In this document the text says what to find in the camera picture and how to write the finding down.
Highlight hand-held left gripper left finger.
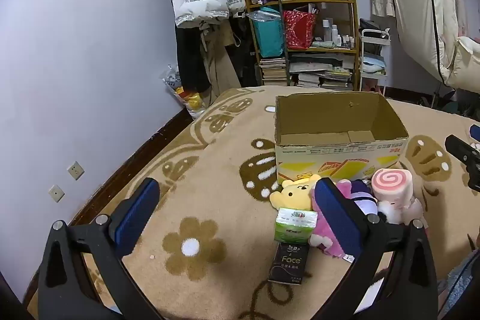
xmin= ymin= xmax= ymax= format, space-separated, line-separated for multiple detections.
xmin=37 ymin=178 xmax=166 ymax=320

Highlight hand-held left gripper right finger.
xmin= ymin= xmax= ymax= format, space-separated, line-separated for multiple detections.
xmin=313 ymin=178 xmax=439 ymax=320

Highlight pink bunny plush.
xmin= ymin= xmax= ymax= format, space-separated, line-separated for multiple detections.
xmin=309 ymin=181 xmax=355 ymax=261

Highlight purple plush doll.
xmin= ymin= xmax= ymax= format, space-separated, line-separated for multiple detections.
xmin=349 ymin=180 xmax=379 ymax=216

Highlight green tissue pack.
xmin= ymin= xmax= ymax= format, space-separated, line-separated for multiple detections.
xmin=274 ymin=208 xmax=319 ymax=244

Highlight yellow bear plush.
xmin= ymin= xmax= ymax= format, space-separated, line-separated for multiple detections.
xmin=269 ymin=174 xmax=322 ymax=211

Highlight white fluffy plush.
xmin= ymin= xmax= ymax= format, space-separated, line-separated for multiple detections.
xmin=377 ymin=200 xmax=409 ymax=226

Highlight pink swirl roll plush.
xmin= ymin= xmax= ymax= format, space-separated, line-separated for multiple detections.
xmin=371 ymin=168 xmax=414 ymax=210

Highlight printed cardboard box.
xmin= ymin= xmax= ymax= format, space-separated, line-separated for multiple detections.
xmin=274 ymin=92 xmax=409 ymax=183

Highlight black tissue pack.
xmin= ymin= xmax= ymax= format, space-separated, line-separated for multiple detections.
xmin=268 ymin=242 xmax=311 ymax=285

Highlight beige flower blanket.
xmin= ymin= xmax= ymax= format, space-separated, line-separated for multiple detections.
xmin=28 ymin=85 xmax=480 ymax=320

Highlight blue fleece clothing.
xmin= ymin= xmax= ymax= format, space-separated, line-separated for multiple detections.
xmin=437 ymin=250 xmax=480 ymax=320

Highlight white utility cart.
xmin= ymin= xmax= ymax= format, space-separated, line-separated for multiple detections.
xmin=359 ymin=19 xmax=391 ymax=96

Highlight clear plastic bag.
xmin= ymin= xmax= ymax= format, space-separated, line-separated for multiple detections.
xmin=163 ymin=67 xmax=206 ymax=119

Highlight pile of books and papers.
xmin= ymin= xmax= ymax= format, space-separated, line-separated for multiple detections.
xmin=289 ymin=54 xmax=355 ymax=92

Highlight white fabric cover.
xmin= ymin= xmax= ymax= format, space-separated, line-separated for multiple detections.
xmin=384 ymin=0 xmax=480 ymax=94

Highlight stack of books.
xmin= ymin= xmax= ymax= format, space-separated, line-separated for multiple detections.
xmin=259 ymin=58 xmax=288 ymax=86

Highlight wooden shelf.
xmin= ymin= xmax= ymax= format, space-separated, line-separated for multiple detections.
xmin=239 ymin=0 xmax=361 ymax=89

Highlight group of small bottles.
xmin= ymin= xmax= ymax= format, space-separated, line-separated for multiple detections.
xmin=321 ymin=18 xmax=355 ymax=48

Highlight dark hanging clothes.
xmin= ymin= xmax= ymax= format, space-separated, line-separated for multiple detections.
xmin=175 ymin=18 xmax=260 ymax=93

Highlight beige hanging pants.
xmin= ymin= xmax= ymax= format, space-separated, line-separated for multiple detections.
xmin=202 ymin=22 xmax=243 ymax=107

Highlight red patterned bag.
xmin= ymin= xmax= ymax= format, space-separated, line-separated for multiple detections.
xmin=283 ymin=5 xmax=319 ymax=51

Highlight teal bag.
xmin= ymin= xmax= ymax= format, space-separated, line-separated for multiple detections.
xmin=250 ymin=7 xmax=285 ymax=58

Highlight white wall socket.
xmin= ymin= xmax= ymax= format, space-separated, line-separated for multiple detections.
xmin=48 ymin=184 xmax=65 ymax=204
xmin=67 ymin=161 xmax=84 ymax=180

